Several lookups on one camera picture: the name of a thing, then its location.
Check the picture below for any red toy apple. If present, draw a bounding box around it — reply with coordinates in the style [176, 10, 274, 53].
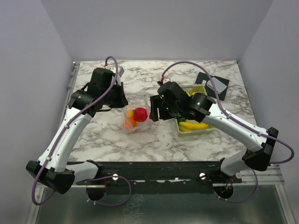
[133, 107, 148, 122]

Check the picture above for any clear zip top bag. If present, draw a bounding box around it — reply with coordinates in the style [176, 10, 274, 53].
[121, 92, 155, 133]

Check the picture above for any green perforated plastic basket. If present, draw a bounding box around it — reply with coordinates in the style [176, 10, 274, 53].
[175, 84, 216, 137]

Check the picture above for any orange toy orange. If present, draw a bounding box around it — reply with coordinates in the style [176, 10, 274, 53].
[129, 118, 137, 127]

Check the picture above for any green toy avocado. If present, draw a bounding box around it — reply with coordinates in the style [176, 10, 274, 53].
[177, 118, 186, 123]

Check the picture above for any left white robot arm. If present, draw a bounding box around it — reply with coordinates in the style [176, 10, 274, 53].
[26, 68, 128, 194]

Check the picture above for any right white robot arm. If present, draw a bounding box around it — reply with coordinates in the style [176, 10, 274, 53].
[149, 82, 278, 182]

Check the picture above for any yellow toy banana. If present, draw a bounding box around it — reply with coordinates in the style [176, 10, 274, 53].
[178, 122, 209, 132]

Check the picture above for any black square mat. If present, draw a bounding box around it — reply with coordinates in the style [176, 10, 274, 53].
[195, 72, 229, 101]

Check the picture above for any white grey small box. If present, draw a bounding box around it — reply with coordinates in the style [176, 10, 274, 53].
[206, 77, 227, 95]

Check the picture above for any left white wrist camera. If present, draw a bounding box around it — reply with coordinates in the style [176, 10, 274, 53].
[117, 66, 124, 83]

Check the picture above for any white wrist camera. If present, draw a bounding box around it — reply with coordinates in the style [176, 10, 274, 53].
[157, 78, 171, 85]
[117, 66, 124, 83]

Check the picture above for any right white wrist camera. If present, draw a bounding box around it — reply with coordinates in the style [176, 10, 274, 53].
[157, 78, 171, 85]

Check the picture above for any black metal base rail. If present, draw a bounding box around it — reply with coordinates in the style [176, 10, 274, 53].
[48, 160, 271, 194]

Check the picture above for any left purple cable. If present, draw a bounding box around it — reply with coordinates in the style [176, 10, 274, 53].
[31, 56, 118, 206]

